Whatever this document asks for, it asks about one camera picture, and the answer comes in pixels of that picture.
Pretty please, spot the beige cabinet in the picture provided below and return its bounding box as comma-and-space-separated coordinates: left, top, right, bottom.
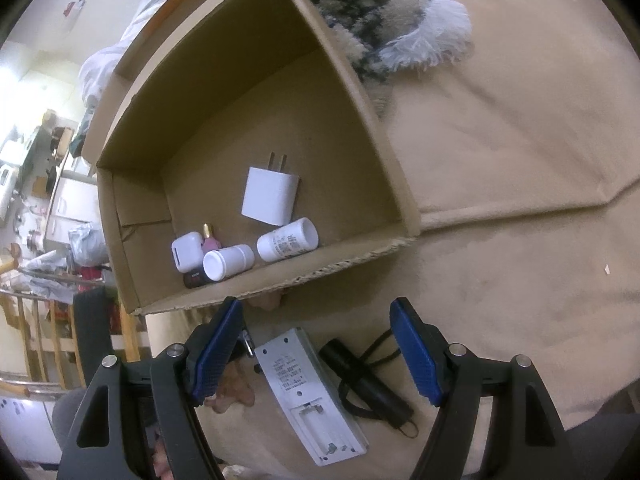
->
43, 172, 100, 252

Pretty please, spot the open cardboard box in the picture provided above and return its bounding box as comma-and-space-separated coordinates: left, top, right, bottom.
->
82, 0, 420, 314

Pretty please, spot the white crumpled duvet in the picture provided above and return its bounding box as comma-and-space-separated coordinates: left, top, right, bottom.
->
78, 0, 167, 108

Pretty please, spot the white earbuds case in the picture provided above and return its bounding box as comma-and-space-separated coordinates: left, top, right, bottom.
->
170, 231, 204, 273

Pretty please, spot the black lipstick tube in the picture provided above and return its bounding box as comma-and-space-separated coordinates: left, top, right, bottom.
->
182, 266, 213, 289

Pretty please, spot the wooden chair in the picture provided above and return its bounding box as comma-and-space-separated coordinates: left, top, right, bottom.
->
1, 250, 150, 390

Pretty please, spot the white power adapter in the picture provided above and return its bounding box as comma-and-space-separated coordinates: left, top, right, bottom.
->
241, 152, 299, 226

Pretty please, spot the pink perfume bottle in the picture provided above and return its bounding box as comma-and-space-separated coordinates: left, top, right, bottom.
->
202, 223, 222, 254

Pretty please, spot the white pill bottle blue label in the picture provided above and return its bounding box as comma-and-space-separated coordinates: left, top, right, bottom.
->
256, 218, 319, 263

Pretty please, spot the white pill bottle red label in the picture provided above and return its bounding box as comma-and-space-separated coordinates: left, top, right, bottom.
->
203, 244, 255, 282

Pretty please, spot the black flashlight with strap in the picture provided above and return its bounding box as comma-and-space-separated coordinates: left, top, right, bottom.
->
319, 330, 419, 439

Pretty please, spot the white remote control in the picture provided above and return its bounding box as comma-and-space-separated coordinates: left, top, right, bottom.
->
255, 327, 369, 467

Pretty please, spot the furry black white throw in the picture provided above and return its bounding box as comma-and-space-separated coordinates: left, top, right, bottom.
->
310, 0, 472, 115

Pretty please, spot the grey plastic bag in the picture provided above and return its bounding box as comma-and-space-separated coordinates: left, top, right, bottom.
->
68, 222, 110, 268

